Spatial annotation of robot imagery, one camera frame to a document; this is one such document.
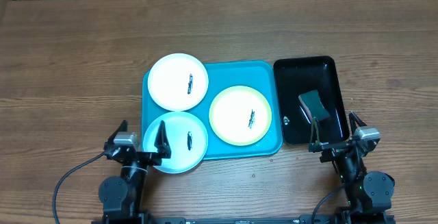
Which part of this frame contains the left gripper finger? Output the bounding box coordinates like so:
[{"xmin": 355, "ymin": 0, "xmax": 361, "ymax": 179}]
[
  {"xmin": 154, "ymin": 121, "xmax": 171, "ymax": 158},
  {"xmin": 107, "ymin": 120, "xmax": 128, "ymax": 144}
]

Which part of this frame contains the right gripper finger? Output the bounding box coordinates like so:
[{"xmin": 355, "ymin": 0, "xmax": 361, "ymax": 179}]
[
  {"xmin": 348, "ymin": 112, "xmax": 366, "ymax": 128},
  {"xmin": 309, "ymin": 116, "xmax": 321, "ymax": 145}
]

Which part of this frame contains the green scouring sponge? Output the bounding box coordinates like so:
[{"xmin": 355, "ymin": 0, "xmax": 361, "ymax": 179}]
[{"xmin": 298, "ymin": 90, "xmax": 331, "ymax": 123}]

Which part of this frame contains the white round plate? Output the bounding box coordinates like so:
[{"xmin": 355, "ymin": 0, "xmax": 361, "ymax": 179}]
[{"xmin": 147, "ymin": 53, "xmax": 209, "ymax": 111}]

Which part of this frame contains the yellow-green rimmed plate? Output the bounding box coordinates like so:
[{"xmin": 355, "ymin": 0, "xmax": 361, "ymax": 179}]
[{"xmin": 209, "ymin": 86, "xmax": 272, "ymax": 147}]

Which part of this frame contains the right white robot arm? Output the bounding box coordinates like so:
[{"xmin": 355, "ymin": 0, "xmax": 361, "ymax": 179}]
[{"xmin": 309, "ymin": 112, "xmax": 395, "ymax": 223}]

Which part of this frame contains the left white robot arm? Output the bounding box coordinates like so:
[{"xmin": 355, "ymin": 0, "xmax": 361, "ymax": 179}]
[{"xmin": 99, "ymin": 121, "xmax": 171, "ymax": 223}]

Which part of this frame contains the black rectangular water tray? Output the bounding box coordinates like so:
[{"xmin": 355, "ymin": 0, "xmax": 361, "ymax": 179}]
[{"xmin": 273, "ymin": 55, "xmax": 350, "ymax": 145}]

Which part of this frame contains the teal plastic serving tray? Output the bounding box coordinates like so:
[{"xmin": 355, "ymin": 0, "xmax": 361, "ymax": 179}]
[{"xmin": 142, "ymin": 60, "xmax": 283, "ymax": 160}]

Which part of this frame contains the light blue round plate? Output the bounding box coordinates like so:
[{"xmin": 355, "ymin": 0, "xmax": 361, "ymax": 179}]
[{"xmin": 142, "ymin": 112, "xmax": 208, "ymax": 174}]

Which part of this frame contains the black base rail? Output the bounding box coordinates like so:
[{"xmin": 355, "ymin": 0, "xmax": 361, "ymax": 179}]
[{"xmin": 91, "ymin": 212, "xmax": 398, "ymax": 224}]

